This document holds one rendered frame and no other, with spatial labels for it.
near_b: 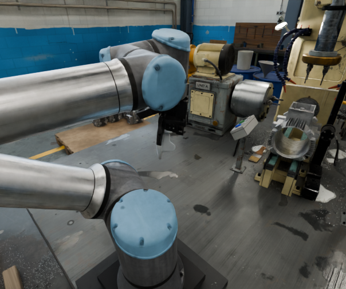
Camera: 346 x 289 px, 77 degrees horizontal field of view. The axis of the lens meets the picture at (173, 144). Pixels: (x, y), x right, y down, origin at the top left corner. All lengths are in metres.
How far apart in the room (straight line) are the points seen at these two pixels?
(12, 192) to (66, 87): 0.28
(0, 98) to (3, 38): 5.57
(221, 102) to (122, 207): 1.10
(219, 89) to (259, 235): 0.89
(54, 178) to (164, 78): 0.34
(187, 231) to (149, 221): 0.41
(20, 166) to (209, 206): 0.72
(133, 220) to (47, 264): 1.50
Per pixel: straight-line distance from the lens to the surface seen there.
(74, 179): 0.58
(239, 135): 1.05
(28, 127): 0.35
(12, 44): 5.94
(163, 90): 0.37
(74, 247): 0.92
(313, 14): 1.67
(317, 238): 1.03
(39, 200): 0.57
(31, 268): 2.00
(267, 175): 1.12
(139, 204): 0.53
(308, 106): 1.26
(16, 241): 2.23
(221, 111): 1.50
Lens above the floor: 1.50
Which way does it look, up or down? 30 degrees down
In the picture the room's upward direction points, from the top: straight up
